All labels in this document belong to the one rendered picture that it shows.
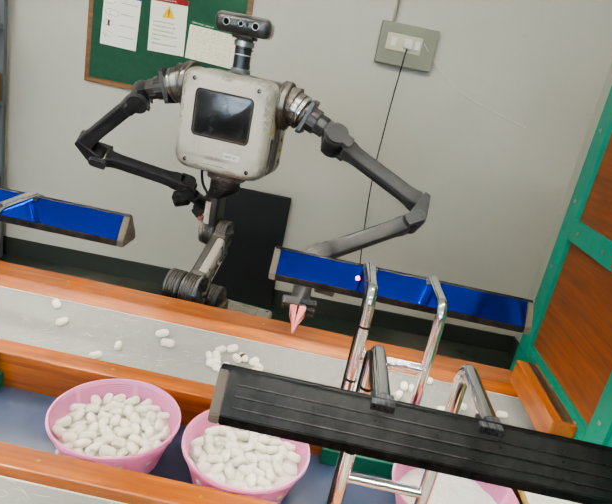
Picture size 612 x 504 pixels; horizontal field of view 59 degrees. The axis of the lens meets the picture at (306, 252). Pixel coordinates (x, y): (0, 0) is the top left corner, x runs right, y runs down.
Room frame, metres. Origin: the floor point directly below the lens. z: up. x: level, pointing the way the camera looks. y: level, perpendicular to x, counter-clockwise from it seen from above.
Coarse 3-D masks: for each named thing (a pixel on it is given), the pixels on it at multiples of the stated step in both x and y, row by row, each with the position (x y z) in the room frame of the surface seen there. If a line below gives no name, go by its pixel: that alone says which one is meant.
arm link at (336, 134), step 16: (336, 128) 1.86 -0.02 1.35; (336, 144) 1.84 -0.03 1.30; (352, 144) 1.86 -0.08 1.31; (352, 160) 1.85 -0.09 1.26; (368, 160) 1.84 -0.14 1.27; (368, 176) 1.85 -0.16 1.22; (384, 176) 1.82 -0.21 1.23; (400, 192) 1.80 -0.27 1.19; (416, 192) 1.81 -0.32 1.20; (416, 208) 1.76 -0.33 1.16; (416, 224) 1.73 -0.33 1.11
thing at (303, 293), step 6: (294, 288) 1.51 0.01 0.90; (300, 288) 1.50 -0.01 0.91; (306, 288) 1.51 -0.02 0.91; (294, 294) 1.49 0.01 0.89; (300, 294) 1.49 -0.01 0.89; (306, 294) 1.50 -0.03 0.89; (282, 300) 1.48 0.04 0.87; (300, 300) 1.48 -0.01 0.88; (306, 300) 1.47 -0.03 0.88; (312, 300) 1.48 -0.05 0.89; (282, 306) 1.50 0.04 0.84; (288, 306) 1.50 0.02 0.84; (312, 306) 1.49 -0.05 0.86
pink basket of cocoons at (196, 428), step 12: (192, 420) 0.98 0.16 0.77; (192, 432) 0.97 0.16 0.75; (204, 432) 1.00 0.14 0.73; (300, 444) 1.00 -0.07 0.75; (192, 468) 0.85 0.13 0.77; (300, 468) 0.94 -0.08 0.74; (192, 480) 0.89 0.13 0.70; (204, 480) 0.83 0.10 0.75; (240, 492) 0.81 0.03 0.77; (252, 492) 0.82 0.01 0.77; (264, 492) 0.82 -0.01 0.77; (276, 492) 0.85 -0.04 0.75
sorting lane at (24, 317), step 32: (0, 288) 1.44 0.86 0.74; (0, 320) 1.27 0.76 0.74; (32, 320) 1.30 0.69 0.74; (96, 320) 1.37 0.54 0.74; (128, 320) 1.40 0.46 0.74; (160, 320) 1.44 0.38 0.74; (64, 352) 1.18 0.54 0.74; (128, 352) 1.24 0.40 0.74; (160, 352) 1.27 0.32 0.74; (192, 352) 1.30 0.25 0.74; (224, 352) 1.34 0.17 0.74; (256, 352) 1.37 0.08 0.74; (288, 352) 1.41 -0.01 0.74; (448, 384) 1.42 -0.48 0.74; (512, 416) 1.31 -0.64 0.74
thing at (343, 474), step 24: (384, 360) 0.75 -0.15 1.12; (360, 384) 0.82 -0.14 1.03; (384, 384) 0.68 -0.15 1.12; (456, 384) 0.81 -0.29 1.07; (480, 384) 0.74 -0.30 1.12; (384, 408) 0.65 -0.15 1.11; (456, 408) 0.81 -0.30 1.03; (480, 408) 0.68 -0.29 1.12; (480, 432) 0.64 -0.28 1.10; (336, 480) 0.82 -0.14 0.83; (360, 480) 0.81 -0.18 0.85; (384, 480) 0.82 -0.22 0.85; (432, 480) 0.81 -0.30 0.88
